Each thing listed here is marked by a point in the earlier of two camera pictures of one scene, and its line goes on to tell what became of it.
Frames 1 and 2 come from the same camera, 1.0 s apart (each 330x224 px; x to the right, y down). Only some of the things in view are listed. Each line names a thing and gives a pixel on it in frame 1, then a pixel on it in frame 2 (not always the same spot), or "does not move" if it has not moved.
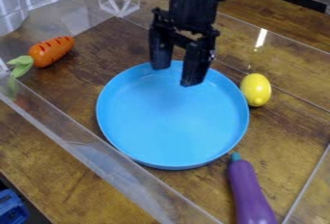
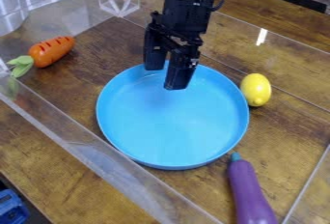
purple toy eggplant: x=251 y=205 does not move
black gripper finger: x=199 y=58 → x=184 y=60
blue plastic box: x=14 y=212 does not move
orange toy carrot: x=42 y=54 does not move
